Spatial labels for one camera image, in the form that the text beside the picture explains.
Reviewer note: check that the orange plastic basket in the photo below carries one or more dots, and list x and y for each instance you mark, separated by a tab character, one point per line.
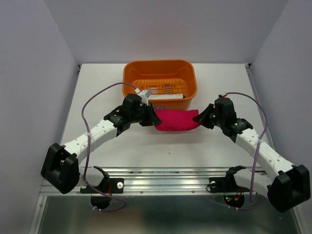
172	82

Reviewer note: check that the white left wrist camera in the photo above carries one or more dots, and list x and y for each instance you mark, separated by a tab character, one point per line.
144	94

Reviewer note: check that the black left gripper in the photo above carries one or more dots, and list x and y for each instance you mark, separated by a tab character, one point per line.
152	119

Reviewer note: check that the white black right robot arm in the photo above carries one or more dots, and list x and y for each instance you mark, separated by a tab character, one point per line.
284	184

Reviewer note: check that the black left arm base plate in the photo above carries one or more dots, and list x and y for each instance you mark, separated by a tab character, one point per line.
108	186

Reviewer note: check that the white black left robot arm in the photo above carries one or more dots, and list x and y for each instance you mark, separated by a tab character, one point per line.
61	165

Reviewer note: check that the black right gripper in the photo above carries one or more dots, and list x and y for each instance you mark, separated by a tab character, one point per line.
202	116

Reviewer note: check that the aluminium rail frame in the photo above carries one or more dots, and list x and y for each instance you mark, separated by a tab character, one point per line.
165	174

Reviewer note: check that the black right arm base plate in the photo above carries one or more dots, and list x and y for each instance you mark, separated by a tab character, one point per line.
222	185

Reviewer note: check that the red t-shirt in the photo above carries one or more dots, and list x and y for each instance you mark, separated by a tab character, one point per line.
176	120

